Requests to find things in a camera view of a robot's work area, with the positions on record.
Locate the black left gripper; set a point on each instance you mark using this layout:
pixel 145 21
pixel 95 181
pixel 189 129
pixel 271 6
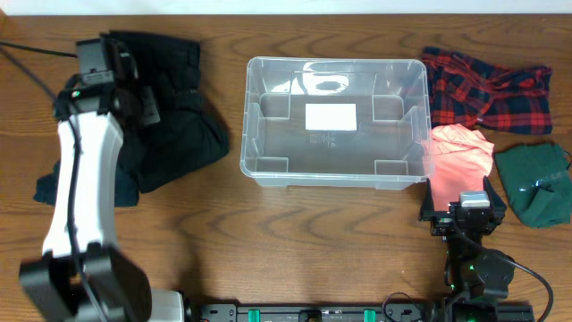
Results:
pixel 146 107

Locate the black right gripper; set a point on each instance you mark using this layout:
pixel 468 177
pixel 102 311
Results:
pixel 443 219

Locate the black trousers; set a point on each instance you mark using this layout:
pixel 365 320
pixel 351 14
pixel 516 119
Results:
pixel 190 134

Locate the clear plastic storage container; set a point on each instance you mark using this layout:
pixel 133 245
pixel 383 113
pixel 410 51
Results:
pixel 361 123

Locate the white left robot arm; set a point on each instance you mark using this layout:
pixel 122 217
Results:
pixel 81 274

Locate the white label in container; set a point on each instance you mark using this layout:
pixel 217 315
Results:
pixel 331 117

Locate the pink folded garment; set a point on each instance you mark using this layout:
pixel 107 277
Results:
pixel 462 158

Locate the dark green folded garment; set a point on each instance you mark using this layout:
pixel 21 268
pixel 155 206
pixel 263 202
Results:
pixel 537 183

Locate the red plaid flannel shirt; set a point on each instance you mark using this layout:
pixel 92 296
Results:
pixel 470 92

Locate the dark navy folded garment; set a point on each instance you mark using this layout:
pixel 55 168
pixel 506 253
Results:
pixel 126 192

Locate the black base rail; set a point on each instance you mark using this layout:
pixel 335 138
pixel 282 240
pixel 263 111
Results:
pixel 399 312

